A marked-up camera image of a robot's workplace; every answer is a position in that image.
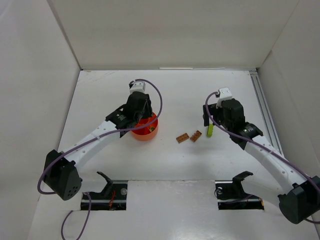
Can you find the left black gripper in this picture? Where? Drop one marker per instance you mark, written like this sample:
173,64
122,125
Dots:
144,110

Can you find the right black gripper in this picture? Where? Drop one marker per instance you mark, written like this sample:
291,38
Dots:
213,113

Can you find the lime green long lego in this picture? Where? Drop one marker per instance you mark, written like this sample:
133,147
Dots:
210,130

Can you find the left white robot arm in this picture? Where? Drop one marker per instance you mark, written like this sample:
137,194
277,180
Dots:
61,169

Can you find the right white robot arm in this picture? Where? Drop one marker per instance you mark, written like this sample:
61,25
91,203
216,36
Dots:
299,197

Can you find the brown upside-down lego plate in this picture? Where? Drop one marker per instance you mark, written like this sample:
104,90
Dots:
195,136

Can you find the orange round divided container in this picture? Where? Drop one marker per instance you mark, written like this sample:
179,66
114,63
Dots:
144,134

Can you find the brown studded lego plate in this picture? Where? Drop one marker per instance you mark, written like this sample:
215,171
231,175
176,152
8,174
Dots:
182,138

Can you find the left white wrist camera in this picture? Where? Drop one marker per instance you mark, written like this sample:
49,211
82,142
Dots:
137,86

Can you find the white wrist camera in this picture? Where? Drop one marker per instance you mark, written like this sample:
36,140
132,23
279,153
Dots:
137,86
223,95

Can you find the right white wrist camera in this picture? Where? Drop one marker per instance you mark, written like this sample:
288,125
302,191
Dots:
223,95

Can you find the aluminium rail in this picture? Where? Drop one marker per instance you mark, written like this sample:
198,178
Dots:
270,129

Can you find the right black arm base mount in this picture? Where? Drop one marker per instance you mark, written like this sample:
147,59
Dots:
231,195

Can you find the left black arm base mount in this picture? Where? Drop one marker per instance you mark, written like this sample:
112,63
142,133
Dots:
109,195

